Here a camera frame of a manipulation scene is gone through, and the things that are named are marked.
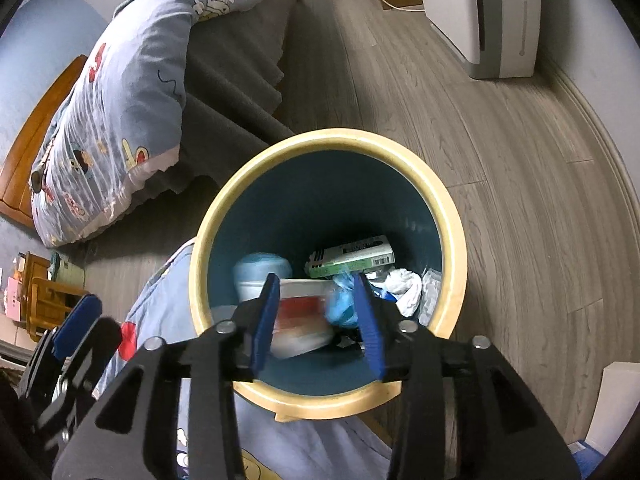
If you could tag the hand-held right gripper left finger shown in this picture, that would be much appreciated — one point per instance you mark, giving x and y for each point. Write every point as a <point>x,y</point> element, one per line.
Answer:
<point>264,322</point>

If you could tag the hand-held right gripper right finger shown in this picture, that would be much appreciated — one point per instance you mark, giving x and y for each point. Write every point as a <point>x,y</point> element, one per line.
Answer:
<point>369,327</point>

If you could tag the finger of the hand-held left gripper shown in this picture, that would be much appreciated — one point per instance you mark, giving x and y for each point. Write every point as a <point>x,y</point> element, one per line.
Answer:
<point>102,342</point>
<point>77,321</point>

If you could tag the black plastic bag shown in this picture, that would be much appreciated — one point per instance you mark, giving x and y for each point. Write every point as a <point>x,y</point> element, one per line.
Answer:
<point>350,337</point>

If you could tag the blue face mask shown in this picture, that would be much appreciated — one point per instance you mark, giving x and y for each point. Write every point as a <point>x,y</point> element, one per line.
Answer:
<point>342,300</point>

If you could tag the white tissue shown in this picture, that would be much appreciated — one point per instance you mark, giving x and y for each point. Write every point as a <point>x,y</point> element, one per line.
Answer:
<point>402,287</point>

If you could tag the clear plastic wrap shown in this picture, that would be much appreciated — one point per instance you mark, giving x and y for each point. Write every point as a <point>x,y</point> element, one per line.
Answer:
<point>431,292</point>

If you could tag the green and white box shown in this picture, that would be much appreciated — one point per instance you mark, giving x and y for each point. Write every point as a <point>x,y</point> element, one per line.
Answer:
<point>352,256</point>

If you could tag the blue bin with yellow rim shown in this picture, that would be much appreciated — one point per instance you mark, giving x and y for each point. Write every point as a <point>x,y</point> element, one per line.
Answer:
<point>325,200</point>

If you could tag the wooden nightstand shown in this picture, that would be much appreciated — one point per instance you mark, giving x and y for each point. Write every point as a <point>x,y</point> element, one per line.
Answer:
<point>50,305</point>

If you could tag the pink box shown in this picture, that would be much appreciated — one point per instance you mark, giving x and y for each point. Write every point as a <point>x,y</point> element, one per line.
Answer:
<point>14,300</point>

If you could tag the blue printed blanket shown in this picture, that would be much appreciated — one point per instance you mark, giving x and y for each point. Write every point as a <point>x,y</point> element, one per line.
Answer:
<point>300,450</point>

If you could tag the wooden bed headboard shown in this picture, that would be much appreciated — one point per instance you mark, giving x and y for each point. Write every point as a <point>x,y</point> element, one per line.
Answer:
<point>35,135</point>

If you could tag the blue cartoon print duvet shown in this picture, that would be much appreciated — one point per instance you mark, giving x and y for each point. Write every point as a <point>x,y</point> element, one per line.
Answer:
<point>125,110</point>

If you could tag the grey bed skirt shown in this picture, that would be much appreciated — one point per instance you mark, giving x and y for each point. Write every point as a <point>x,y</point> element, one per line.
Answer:
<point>230,75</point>

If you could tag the white air purifier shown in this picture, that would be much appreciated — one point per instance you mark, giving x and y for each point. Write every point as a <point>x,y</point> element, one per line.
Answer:
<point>480,10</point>

